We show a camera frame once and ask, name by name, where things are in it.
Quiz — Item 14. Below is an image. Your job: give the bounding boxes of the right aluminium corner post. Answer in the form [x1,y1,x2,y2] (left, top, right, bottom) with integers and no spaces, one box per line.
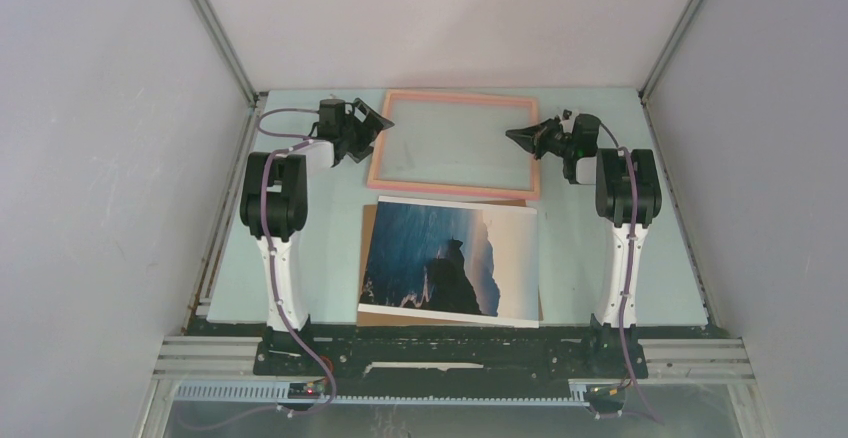
[639,0,707,106]

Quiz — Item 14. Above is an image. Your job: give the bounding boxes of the pink wooden picture frame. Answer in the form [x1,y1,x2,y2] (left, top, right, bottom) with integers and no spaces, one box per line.
[367,89,541,200]

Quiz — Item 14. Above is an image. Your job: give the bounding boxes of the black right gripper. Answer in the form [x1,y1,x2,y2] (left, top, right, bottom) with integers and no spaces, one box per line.
[505,116,575,160]

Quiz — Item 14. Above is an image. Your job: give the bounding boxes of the left aluminium corner post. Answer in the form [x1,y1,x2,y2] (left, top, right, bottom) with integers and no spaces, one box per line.
[189,0,259,106]

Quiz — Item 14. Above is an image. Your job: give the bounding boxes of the aluminium corner post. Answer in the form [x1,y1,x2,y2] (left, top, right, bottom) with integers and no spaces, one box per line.
[189,0,259,106]
[639,0,707,106]

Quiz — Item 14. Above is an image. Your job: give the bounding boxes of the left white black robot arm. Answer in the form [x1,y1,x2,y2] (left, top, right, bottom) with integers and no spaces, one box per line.
[239,98,394,332]

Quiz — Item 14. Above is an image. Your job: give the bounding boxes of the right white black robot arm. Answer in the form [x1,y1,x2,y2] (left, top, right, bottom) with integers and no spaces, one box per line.
[505,109,662,329]

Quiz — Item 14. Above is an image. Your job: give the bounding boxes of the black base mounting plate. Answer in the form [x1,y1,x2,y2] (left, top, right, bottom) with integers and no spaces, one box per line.
[253,324,648,399]

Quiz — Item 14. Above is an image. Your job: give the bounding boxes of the aluminium rail front beam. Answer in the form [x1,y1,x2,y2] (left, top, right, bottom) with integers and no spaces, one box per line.
[153,336,754,383]

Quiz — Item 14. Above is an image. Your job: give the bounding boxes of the white slotted cable duct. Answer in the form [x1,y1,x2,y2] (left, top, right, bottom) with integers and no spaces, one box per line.
[174,380,588,407]

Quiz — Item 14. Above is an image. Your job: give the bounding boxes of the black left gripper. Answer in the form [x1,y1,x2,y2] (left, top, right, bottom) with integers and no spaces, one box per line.
[339,99,393,163]

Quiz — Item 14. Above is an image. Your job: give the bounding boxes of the seascape photo print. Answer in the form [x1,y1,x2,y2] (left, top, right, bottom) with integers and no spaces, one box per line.
[357,196,541,329]

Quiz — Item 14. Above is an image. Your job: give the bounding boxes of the brown cardboard backing board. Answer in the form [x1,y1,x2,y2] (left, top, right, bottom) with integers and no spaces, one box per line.
[356,199,545,328]

